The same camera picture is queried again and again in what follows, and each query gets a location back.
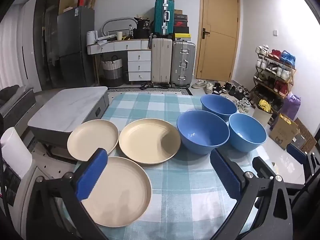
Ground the dark grey refrigerator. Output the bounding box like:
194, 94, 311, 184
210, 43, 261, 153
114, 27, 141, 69
57, 6, 97, 88

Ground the tall dark cabinet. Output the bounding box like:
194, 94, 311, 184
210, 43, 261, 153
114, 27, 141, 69
34, 0, 63, 92

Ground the blue bowl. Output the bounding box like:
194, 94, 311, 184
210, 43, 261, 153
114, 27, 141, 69
200, 94, 238, 122
228, 113, 267, 153
176, 110, 230, 155

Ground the white vanity desk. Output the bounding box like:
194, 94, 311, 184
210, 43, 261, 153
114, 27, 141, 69
86, 39, 152, 55

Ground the white drawer unit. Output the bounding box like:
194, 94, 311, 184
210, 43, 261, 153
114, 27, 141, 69
127, 49, 152, 82

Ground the white sheer curtain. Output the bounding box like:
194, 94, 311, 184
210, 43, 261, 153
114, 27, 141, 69
0, 5, 38, 93

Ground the purple bag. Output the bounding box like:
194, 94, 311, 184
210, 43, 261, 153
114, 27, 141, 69
282, 93, 302, 122

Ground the dark clothes pile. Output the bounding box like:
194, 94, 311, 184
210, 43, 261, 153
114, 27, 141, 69
0, 85, 20, 101

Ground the wooden shoe rack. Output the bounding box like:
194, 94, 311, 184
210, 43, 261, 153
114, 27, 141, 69
251, 52, 297, 110

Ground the teal suitcase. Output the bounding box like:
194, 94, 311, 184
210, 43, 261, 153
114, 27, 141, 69
153, 0, 175, 36

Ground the beige suitcase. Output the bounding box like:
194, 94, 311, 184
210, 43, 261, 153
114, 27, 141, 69
151, 37, 173, 85

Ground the shoe rack with shoes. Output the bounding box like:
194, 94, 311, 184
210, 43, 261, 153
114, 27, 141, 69
254, 45, 297, 105

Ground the grey sofa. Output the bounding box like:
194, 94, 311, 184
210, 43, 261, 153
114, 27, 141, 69
0, 85, 35, 130

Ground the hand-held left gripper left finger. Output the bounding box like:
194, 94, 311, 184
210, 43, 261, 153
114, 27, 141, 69
32, 148, 109, 240

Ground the black white patterned rug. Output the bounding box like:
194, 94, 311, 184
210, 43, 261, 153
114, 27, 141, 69
106, 85, 193, 96

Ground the black printed box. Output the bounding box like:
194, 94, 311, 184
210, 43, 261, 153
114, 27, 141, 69
4, 166, 23, 207

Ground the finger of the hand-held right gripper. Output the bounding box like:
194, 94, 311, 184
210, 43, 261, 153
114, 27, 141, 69
252, 156, 306, 190
286, 143, 320, 178

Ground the assorted sneakers group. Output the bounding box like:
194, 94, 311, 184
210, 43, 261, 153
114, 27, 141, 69
191, 79, 258, 113

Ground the beige trash bin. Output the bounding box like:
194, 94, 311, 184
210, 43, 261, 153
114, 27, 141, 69
252, 104, 273, 126

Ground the brown woven mat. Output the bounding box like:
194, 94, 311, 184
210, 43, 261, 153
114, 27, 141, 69
294, 117, 317, 153

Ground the teal checked tablecloth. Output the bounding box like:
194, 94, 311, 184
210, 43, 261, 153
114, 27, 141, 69
75, 92, 275, 240

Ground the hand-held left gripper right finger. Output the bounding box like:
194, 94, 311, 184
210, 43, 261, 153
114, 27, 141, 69
210, 149, 293, 240

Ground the grey marble coffee table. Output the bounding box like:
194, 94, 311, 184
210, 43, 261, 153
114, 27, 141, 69
27, 86, 110, 147

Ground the yellow plastic bag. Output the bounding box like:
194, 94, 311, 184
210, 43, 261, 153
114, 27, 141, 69
257, 99, 273, 113

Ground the yellow wooden door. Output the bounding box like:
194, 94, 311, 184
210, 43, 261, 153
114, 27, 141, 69
196, 0, 240, 82

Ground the oval white mirror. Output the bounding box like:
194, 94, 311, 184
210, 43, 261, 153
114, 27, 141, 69
102, 17, 138, 37

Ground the black bag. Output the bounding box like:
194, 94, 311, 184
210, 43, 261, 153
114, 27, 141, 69
134, 17, 153, 40

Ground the white grey laundry basket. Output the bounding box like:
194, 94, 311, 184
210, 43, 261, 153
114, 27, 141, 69
101, 55, 123, 80

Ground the cream round plate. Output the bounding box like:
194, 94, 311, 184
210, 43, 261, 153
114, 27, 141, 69
81, 156, 152, 228
67, 119, 119, 162
118, 118, 181, 165

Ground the silver suitcase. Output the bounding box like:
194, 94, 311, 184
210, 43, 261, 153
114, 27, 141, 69
171, 41, 196, 88

